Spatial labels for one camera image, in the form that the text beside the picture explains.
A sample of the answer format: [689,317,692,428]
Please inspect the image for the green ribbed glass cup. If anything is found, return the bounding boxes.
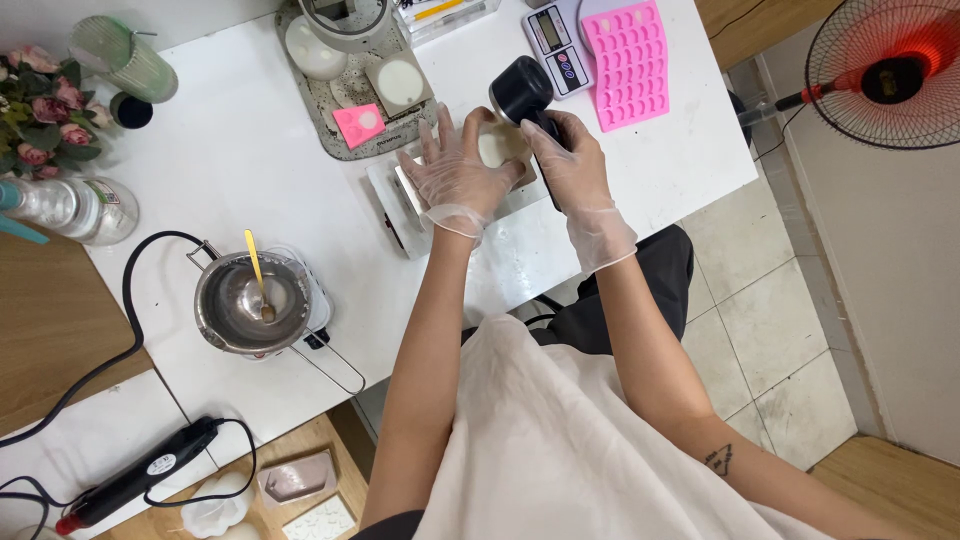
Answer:
[69,15,180,105]

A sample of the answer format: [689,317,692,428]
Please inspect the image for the thin black heat gun cable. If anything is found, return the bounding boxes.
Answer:
[0,417,259,540]

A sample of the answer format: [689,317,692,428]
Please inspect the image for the person's white apron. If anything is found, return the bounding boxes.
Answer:
[411,312,834,540]

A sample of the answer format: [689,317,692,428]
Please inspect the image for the person's right hand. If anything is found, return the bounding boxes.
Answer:
[519,108,613,223]

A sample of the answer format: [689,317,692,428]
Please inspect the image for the metal melting pot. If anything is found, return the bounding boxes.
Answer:
[186,239,367,397]

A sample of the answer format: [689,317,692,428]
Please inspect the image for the white electric stove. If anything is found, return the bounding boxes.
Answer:
[258,245,336,363]

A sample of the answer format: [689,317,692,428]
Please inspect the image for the clear plastic bottle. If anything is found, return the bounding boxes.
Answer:
[0,176,141,248]

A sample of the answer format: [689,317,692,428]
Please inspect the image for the grey speckled tray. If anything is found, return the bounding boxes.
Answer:
[274,0,441,162]

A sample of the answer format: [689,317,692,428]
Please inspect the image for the black standing fan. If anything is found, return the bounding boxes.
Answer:
[727,0,960,152]

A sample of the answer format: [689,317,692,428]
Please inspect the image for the square mould with white wax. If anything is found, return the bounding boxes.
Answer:
[364,50,435,118]

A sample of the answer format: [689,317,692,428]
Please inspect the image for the gold spoon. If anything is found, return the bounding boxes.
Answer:
[243,228,277,324]

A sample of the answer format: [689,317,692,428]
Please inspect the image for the teal spray nozzle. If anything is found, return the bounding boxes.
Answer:
[0,182,51,246]

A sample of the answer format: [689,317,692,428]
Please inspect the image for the white silicone candle mould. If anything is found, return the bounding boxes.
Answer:
[179,470,257,540]

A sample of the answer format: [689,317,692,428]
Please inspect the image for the person's left hand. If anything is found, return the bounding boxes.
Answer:
[397,102,527,228]

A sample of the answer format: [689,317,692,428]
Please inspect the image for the white hot plate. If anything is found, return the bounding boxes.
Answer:
[366,153,550,261]

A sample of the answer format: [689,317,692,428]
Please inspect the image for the white round candle mould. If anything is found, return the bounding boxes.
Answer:
[284,15,351,83]

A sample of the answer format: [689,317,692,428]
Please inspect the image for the small black jar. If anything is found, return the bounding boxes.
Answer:
[109,91,155,131]

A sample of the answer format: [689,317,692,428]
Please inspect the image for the clear box of pencils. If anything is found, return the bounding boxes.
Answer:
[393,0,503,48]

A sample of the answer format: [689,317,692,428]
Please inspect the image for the small pink silicone mould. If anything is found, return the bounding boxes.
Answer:
[332,103,387,150]

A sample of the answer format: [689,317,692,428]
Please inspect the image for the round grey appliance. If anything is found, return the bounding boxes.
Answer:
[297,0,393,54]

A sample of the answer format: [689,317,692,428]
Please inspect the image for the thick black power cable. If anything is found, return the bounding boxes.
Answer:
[0,230,209,450]

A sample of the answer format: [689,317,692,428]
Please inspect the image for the pink flower bouquet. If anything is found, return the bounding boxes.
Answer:
[0,44,115,180]

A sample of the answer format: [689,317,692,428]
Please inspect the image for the black heat gun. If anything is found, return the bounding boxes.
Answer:
[54,416,220,537]

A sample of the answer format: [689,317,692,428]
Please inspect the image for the brown mould with white wax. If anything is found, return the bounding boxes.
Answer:
[477,120,538,189]

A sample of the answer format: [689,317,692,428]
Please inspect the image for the white digital scale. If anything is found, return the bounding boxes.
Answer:
[522,0,603,102]

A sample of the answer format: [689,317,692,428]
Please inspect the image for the large pink silicone mould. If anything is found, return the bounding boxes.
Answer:
[580,0,672,134]

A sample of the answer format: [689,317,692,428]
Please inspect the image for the pink rectangular mould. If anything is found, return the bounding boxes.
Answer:
[256,449,339,511]

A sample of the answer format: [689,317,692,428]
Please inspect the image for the white patterned mould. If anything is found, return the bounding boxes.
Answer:
[281,492,358,540]

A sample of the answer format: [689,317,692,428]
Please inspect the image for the black handheld heat blower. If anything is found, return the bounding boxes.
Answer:
[489,54,573,215]

